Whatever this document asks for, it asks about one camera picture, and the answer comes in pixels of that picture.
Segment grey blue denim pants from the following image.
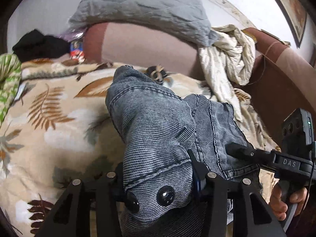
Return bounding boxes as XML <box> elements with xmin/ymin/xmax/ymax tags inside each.
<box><xmin>105</xmin><ymin>66</ymin><xmax>261</xmax><ymax>236</ymax></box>

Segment person's right hand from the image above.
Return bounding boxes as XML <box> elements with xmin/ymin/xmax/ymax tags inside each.
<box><xmin>270</xmin><ymin>182</ymin><xmax>312</xmax><ymax>222</ymax></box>

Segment beige leaf print blanket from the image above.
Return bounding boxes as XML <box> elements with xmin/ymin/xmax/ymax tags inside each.
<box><xmin>0</xmin><ymin>57</ymin><xmax>282</xmax><ymax>237</ymax></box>

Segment cream floral sheet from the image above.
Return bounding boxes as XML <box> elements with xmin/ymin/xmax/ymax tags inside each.
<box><xmin>198</xmin><ymin>24</ymin><xmax>257</xmax><ymax>121</ymax></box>

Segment dark round sunglasses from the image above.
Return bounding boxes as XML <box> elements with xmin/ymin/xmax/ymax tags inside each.
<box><xmin>145</xmin><ymin>65</ymin><xmax>169</xmax><ymax>85</ymax></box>

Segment green white patterned quilt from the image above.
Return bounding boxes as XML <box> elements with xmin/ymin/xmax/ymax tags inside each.
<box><xmin>0</xmin><ymin>54</ymin><xmax>21</xmax><ymax>124</ymax></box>

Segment grey quilted pillow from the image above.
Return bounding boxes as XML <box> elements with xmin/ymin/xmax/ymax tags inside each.
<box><xmin>69</xmin><ymin>0</ymin><xmax>218</xmax><ymax>47</ymax></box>

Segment black cloth bundle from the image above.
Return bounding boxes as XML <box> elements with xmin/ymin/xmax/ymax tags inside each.
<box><xmin>12</xmin><ymin>29</ymin><xmax>70</xmax><ymax>63</ymax></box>

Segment framed wall picture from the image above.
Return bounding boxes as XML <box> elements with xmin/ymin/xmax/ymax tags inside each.
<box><xmin>275</xmin><ymin>0</ymin><xmax>308</xmax><ymax>48</ymax></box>

